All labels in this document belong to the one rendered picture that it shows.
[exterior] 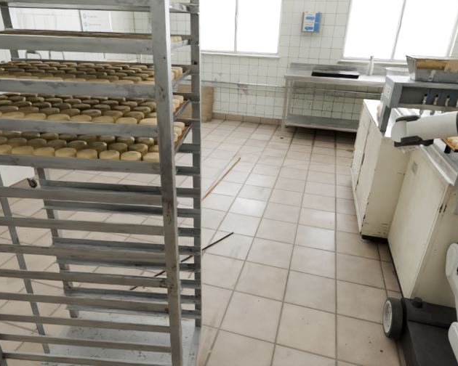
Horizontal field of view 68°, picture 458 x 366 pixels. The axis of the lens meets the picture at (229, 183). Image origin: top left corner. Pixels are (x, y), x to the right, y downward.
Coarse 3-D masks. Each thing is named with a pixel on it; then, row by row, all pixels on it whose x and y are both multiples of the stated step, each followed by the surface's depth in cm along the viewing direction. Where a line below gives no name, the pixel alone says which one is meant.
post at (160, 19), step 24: (168, 0) 66; (168, 24) 67; (168, 48) 68; (168, 72) 69; (168, 96) 71; (168, 120) 73; (168, 144) 75; (168, 168) 78; (168, 192) 80; (168, 216) 83; (168, 240) 86; (168, 264) 90; (168, 288) 93
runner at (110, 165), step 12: (0, 156) 83; (12, 156) 82; (24, 156) 82; (36, 156) 82; (48, 156) 82; (72, 168) 83; (84, 168) 82; (96, 168) 82; (108, 168) 82; (120, 168) 82; (132, 168) 82; (144, 168) 81; (156, 168) 81
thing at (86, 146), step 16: (176, 128) 109; (0, 144) 92; (16, 144) 92; (32, 144) 91; (48, 144) 91; (64, 144) 92; (80, 144) 92; (96, 144) 92; (112, 144) 93; (128, 144) 96; (144, 144) 95; (176, 144) 101; (144, 160) 85
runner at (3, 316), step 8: (8, 320) 107; (16, 320) 107; (24, 320) 106; (32, 320) 106; (40, 320) 106; (48, 320) 106; (56, 320) 105; (64, 320) 105; (72, 320) 105; (80, 320) 105; (88, 320) 105; (96, 320) 104; (104, 320) 108; (112, 328) 105; (120, 328) 105; (128, 328) 105; (136, 328) 105; (144, 328) 104; (152, 328) 104; (160, 328) 104; (168, 328) 104
